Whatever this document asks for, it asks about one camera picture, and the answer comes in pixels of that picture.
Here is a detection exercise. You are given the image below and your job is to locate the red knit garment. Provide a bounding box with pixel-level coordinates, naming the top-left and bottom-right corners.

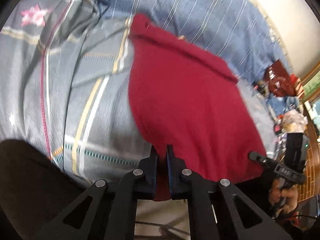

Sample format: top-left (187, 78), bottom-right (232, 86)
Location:
top-left (128, 14), bottom-right (268, 201)

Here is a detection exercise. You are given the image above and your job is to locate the person's right hand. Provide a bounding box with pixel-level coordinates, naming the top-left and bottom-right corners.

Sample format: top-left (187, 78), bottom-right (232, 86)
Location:
top-left (268, 179), bottom-right (298, 215)

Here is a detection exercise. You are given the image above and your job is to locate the cluttered items pile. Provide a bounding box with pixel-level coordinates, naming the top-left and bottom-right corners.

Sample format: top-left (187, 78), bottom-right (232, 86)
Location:
top-left (253, 80), bottom-right (309, 136)

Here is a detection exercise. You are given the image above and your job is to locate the dark red bag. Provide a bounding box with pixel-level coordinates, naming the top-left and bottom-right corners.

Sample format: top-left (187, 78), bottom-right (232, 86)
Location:
top-left (263, 60), bottom-right (297, 97)

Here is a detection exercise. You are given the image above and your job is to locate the dark trousers leg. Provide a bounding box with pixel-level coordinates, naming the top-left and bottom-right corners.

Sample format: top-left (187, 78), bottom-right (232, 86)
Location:
top-left (1, 140), bottom-right (85, 239)

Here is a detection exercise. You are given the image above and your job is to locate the grey star-patterned bed sheet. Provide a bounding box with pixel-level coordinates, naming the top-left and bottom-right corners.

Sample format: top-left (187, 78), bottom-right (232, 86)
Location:
top-left (1, 0), bottom-right (276, 185)

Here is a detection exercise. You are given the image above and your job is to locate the blue plaid quilt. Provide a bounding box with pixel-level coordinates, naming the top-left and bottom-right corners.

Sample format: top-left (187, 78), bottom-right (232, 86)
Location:
top-left (93, 0), bottom-right (291, 82)

